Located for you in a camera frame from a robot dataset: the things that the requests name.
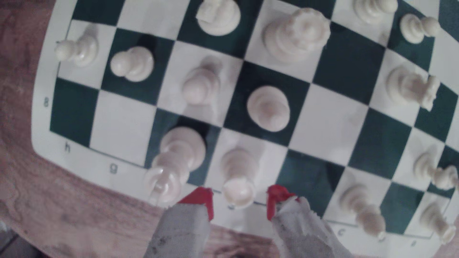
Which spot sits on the white chess bishop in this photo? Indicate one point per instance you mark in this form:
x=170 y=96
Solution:
x=362 y=211
x=269 y=107

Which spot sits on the green white chess board mat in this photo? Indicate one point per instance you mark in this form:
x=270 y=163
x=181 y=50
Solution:
x=330 y=118

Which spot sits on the white chess rook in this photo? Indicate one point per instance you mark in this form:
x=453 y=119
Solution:
x=238 y=179
x=435 y=222

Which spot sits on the white chess king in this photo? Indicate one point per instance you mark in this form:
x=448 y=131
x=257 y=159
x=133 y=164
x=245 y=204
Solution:
x=175 y=161

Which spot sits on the white chess knight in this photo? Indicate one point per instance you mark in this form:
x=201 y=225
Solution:
x=412 y=86
x=218 y=14

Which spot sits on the white chess queen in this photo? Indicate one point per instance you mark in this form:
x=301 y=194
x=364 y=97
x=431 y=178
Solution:
x=296 y=34

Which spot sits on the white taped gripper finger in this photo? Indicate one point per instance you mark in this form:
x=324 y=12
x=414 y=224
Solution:
x=183 y=233
x=304 y=236

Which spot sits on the white chess pawn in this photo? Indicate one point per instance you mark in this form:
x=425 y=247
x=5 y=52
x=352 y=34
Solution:
x=373 y=8
x=200 y=86
x=133 y=63
x=447 y=178
x=417 y=27
x=79 y=50
x=426 y=166

